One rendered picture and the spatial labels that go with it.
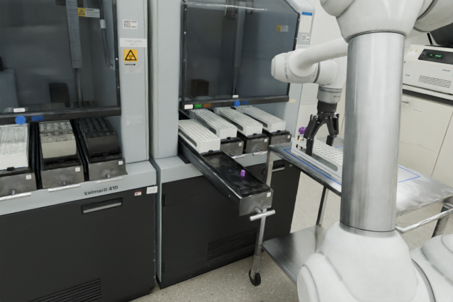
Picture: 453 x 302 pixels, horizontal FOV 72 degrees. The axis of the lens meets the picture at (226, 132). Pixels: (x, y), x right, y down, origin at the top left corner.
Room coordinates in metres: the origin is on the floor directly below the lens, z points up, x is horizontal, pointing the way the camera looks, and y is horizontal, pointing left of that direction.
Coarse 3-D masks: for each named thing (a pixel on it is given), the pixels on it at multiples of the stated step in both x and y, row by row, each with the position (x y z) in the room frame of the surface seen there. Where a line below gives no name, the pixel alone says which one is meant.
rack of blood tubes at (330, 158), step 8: (296, 144) 1.25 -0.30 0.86; (304, 144) 1.21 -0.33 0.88; (320, 144) 1.23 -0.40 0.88; (296, 152) 1.24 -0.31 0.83; (304, 152) 1.25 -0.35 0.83; (312, 152) 1.21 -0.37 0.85; (320, 152) 1.14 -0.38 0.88; (328, 152) 1.14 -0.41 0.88; (336, 152) 1.15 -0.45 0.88; (312, 160) 1.15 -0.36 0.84; (320, 160) 1.18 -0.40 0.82; (328, 160) 1.08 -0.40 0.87; (336, 160) 1.08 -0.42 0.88; (320, 168) 1.11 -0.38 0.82; (328, 168) 1.08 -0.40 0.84; (336, 168) 1.12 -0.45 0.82; (336, 176) 1.04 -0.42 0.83
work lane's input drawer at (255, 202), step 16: (192, 160) 1.19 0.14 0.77; (208, 160) 1.14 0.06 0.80; (224, 160) 1.15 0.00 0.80; (208, 176) 1.06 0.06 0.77; (224, 176) 1.02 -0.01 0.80; (240, 176) 1.03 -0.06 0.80; (224, 192) 0.96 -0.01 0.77; (240, 192) 0.89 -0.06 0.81; (256, 192) 0.91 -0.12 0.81; (272, 192) 0.94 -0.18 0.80; (240, 208) 0.87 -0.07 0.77; (256, 208) 0.90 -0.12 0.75
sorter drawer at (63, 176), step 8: (40, 144) 1.17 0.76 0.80; (40, 152) 1.09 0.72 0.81; (40, 160) 1.02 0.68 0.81; (64, 160) 1.01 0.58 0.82; (72, 160) 1.02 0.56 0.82; (80, 160) 1.05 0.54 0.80; (40, 168) 0.97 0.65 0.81; (48, 168) 0.96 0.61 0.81; (56, 168) 0.97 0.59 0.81; (64, 168) 0.98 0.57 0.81; (72, 168) 0.99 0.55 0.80; (80, 168) 1.01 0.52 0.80; (48, 176) 0.95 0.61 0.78; (56, 176) 0.97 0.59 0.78; (64, 176) 0.98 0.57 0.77; (72, 176) 0.99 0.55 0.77; (80, 176) 1.01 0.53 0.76; (48, 184) 0.95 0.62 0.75; (56, 184) 0.96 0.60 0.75; (64, 184) 0.96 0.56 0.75
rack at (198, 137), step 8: (184, 120) 1.45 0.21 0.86; (192, 120) 1.47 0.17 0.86; (184, 128) 1.34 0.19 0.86; (192, 128) 1.34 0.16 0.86; (200, 128) 1.35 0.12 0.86; (184, 136) 1.33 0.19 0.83; (192, 136) 1.24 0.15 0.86; (200, 136) 1.25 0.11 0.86; (208, 136) 1.27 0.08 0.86; (216, 136) 1.26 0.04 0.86; (192, 144) 1.24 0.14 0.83; (200, 144) 1.18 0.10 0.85; (208, 144) 1.20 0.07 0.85; (216, 144) 1.22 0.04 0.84; (200, 152) 1.18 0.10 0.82
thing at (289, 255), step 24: (288, 144) 1.35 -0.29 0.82; (336, 144) 1.40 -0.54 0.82; (312, 168) 1.11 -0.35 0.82; (408, 168) 1.19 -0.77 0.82; (336, 192) 0.95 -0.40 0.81; (408, 192) 0.98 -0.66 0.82; (432, 192) 0.99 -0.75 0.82; (432, 216) 0.89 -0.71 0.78; (288, 240) 1.35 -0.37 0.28; (312, 240) 1.36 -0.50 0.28; (288, 264) 1.17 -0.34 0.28
